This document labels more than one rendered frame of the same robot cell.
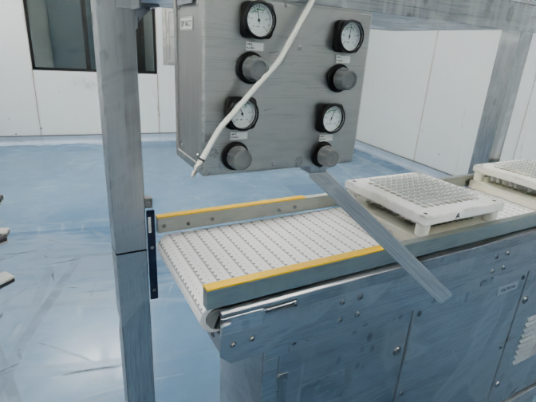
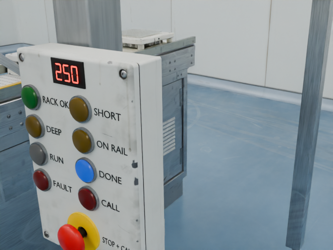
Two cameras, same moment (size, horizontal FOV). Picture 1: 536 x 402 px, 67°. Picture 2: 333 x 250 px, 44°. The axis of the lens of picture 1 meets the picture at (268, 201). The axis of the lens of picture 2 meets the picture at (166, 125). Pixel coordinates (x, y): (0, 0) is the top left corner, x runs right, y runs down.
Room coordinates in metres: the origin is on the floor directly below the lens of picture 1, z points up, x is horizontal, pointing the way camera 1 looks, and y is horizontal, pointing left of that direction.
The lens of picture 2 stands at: (-0.64, -0.06, 1.21)
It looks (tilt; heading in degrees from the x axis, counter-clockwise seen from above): 21 degrees down; 334
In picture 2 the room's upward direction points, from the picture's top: 1 degrees counter-clockwise
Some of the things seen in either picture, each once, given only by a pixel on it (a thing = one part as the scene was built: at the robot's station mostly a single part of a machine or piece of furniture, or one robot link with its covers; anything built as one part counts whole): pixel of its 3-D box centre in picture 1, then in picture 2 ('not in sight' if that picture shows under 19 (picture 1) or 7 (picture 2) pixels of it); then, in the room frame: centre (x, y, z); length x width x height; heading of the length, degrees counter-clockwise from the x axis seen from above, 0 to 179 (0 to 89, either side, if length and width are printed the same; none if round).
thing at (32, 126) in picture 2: not in sight; (33, 126); (-0.16, -0.12, 1.04); 0.03 x 0.01 x 0.03; 29
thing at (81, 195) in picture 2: not in sight; (87, 199); (-0.23, -0.16, 0.96); 0.03 x 0.01 x 0.03; 29
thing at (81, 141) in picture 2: not in sight; (82, 141); (-0.23, -0.16, 1.04); 0.03 x 0.01 x 0.03; 29
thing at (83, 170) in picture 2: not in sight; (84, 170); (-0.23, -0.16, 1.00); 0.03 x 0.01 x 0.03; 29
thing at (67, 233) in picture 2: not in sight; (79, 234); (-0.22, -0.15, 0.91); 0.04 x 0.04 x 0.04; 29
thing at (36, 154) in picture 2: not in sight; (37, 154); (-0.16, -0.12, 1.00); 0.03 x 0.01 x 0.03; 29
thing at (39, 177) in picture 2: not in sight; (40, 180); (-0.16, -0.12, 0.96); 0.03 x 0.01 x 0.03; 29
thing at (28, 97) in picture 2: not in sight; (29, 97); (-0.16, -0.12, 1.07); 0.03 x 0.01 x 0.03; 29
